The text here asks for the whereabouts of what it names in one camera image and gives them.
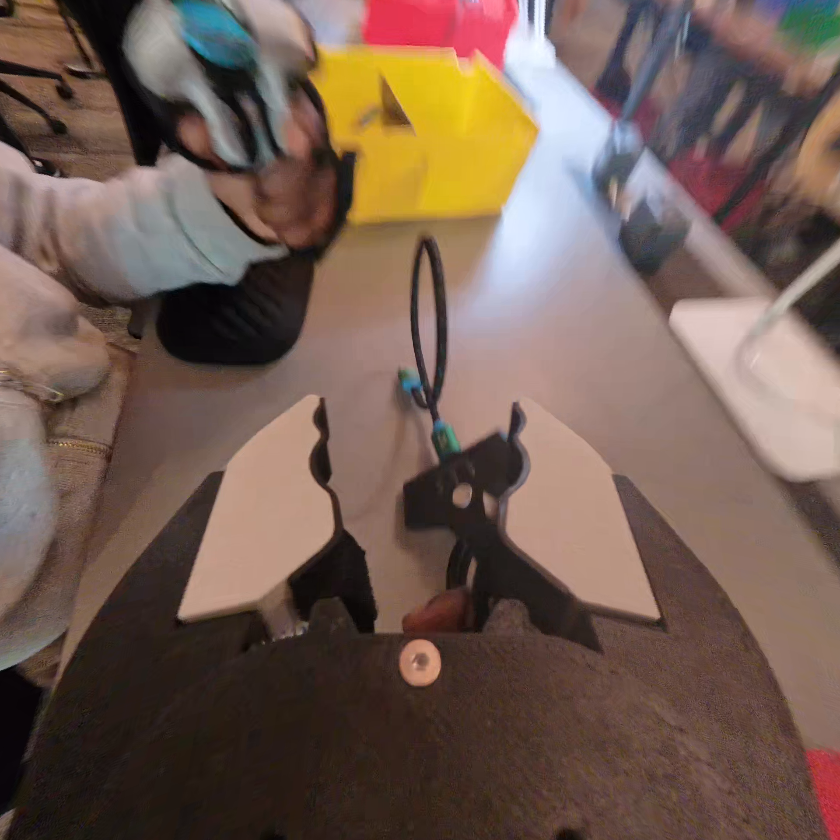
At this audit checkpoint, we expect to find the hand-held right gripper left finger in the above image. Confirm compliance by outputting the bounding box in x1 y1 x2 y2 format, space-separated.
177 395 378 634

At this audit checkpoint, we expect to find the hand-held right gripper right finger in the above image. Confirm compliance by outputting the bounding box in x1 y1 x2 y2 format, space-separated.
472 399 662 654

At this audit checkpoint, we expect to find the yellow plastic bin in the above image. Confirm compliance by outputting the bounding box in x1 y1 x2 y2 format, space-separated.
307 45 541 226

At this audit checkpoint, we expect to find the red plastic bin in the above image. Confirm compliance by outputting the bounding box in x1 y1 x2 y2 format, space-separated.
361 0 521 68

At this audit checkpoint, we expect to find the person's left forearm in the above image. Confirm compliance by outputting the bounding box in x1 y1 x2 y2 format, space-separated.
0 141 291 304

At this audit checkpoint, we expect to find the grey cube adapter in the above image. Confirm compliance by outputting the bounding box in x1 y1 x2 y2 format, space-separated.
592 123 649 193
619 199 691 275

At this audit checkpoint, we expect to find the black quilted cushion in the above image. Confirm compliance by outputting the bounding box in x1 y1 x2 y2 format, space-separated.
155 251 317 366

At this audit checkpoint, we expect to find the green-plug braided hdmi cable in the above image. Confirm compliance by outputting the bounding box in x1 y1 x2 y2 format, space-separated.
396 235 466 460

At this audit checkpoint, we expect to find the grey adapter hub with cable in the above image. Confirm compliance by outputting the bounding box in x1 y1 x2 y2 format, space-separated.
402 430 526 592

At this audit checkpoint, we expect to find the person's left hand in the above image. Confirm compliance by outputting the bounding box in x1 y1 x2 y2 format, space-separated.
178 82 343 252

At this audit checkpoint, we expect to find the person's torso in grey sweater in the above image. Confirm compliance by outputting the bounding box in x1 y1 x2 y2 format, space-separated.
0 246 135 672

